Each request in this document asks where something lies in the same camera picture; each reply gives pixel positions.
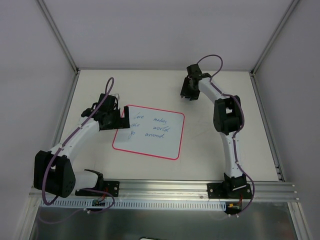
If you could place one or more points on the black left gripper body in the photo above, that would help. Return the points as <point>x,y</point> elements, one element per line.
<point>118,123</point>

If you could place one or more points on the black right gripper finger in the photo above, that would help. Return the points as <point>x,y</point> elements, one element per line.
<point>193,93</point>
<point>185,90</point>

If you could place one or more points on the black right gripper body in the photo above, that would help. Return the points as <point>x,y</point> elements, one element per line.
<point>189,90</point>

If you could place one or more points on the pink framed whiteboard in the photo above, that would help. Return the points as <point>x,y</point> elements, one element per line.
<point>153,132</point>

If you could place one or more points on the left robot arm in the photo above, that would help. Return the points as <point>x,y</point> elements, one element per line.
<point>53,169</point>

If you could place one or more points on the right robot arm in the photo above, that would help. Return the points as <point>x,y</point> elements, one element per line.
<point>228,121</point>

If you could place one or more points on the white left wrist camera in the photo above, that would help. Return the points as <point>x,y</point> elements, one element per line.
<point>117,96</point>

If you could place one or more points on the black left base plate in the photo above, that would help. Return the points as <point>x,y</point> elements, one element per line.
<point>111,188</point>

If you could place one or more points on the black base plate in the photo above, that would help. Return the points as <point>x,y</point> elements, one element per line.
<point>223,190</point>
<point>111,188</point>

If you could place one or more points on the white slotted cable duct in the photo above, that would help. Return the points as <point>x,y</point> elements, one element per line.
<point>135,204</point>

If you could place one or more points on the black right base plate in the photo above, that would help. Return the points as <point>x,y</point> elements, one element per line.
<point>223,190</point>

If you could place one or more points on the aluminium mounting rail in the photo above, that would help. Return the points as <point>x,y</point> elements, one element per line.
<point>197,190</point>

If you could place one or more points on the left aluminium frame post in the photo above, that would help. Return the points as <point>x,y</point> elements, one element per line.
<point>57,34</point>

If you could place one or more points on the aluminium frame post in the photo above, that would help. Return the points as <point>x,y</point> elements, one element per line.
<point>275,34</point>
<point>57,34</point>

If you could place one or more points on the right aluminium frame post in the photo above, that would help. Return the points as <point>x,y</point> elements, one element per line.
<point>275,34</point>

